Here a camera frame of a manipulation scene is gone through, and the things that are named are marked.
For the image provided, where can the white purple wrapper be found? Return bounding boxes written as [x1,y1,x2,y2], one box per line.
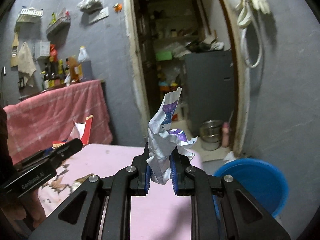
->
[146,87,197,185]

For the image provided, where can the person's left hand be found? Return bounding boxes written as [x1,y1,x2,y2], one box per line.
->
[1,191,46,228]

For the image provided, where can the torn red white packet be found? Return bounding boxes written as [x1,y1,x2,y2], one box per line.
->
[53,115,93,149]

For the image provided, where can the red checked cloth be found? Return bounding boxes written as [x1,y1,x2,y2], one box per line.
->
[4,80,113,163]

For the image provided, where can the blue plastic bucket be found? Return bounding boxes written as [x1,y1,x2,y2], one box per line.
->
[214,158,289,217]

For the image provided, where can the pink foam table mat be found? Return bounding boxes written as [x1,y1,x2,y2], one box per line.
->
[38,144,191,239]

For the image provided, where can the pink bottle on floor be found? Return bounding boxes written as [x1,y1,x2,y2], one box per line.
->
[221,122,229,148]

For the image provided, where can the stainless steel pot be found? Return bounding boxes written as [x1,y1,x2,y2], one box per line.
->
[200,120,223,151]

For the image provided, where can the beige hanging rag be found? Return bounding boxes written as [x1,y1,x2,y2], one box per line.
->
[18,42,36,87]

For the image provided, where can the large dark liquid bottle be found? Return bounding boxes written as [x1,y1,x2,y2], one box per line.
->
[78,46,94,81]

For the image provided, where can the grey metal cabinet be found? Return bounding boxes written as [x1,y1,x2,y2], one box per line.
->
[183,50,235,135]

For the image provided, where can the green plastic box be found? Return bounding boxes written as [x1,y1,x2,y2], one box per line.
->
[155,51,173,62]

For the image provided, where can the hanging plastic bag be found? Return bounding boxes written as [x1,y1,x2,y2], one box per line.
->
[77,0,103,14]

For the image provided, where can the white rubber gloves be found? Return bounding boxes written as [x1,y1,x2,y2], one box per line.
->
[236,0,271,29]

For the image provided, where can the grey wall shelf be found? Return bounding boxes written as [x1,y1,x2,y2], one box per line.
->
[46,10,71,36]

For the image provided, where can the white wall rack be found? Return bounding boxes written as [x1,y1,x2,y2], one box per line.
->
[16,7,43,23]

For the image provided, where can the orange wall hook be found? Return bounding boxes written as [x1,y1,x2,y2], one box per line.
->
[113,3,123,13]

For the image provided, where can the white looped hose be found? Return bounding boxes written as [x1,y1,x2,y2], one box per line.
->
[240,10,264,69]

